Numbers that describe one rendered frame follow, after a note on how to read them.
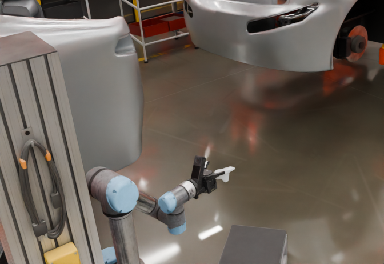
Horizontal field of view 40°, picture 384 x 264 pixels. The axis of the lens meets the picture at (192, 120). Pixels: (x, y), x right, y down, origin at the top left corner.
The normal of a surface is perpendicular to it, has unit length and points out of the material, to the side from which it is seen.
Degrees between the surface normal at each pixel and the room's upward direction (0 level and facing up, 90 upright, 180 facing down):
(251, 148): 0
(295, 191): 0
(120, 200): 82
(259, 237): 0
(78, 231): 90
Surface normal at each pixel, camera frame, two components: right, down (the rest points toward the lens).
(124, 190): 0.70, 0.14
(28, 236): 0.52, 0.33
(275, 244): -0.10, -0.89
